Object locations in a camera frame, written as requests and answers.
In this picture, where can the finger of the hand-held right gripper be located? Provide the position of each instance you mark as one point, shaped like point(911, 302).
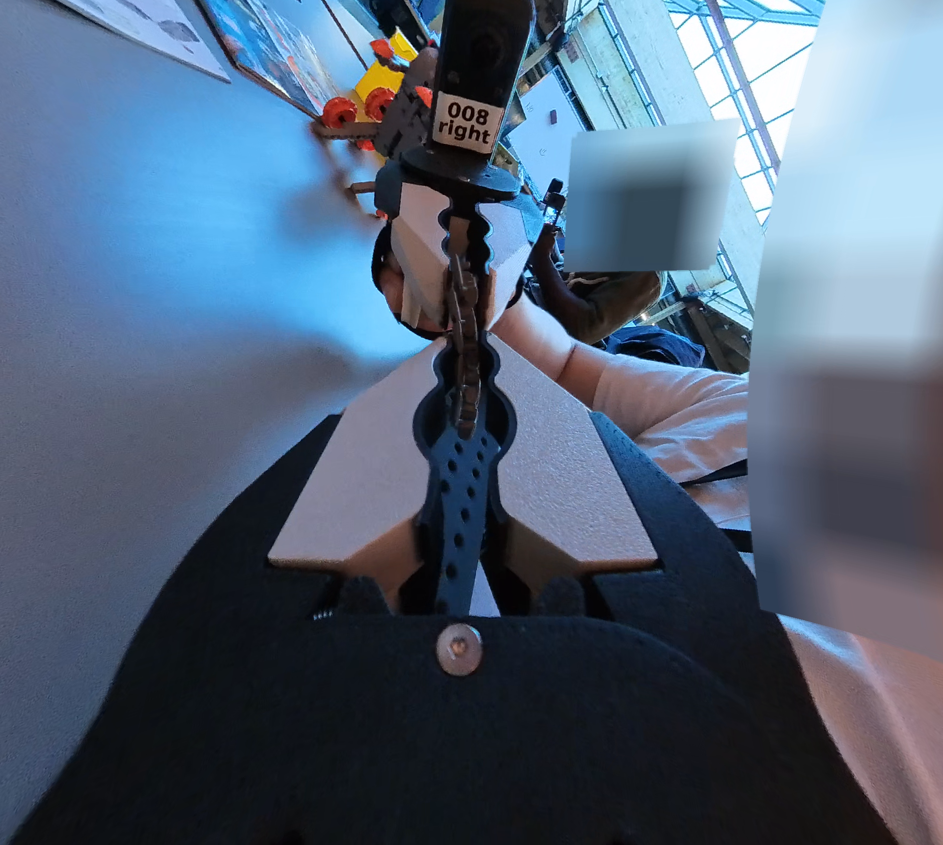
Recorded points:
point(508, 248)
point(420, 248)

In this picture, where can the dark blue bag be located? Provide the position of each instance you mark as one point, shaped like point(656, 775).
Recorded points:
point(656, 344)

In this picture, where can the grey desk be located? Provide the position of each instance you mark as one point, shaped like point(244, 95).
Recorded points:
point(184, 344)

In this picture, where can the person's right forearm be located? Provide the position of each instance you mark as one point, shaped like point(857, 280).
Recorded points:
point(545, 351)

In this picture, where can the person's right hand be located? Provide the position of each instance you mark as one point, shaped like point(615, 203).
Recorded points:
point(398, 296)

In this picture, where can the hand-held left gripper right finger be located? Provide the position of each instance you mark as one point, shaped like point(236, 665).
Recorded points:
point(574, 491)

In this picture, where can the yellow plastic bin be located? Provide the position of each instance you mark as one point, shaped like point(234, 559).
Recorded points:
point(376, 75)

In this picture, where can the grey orange toy robot chassis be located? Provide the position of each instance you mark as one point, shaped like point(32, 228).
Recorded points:
point(401, 116)

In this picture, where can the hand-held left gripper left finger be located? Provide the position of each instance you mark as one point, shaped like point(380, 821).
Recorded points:
point(353, 491)

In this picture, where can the blue printed leaflet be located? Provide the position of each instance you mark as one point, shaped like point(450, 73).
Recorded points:
point(265, 42)

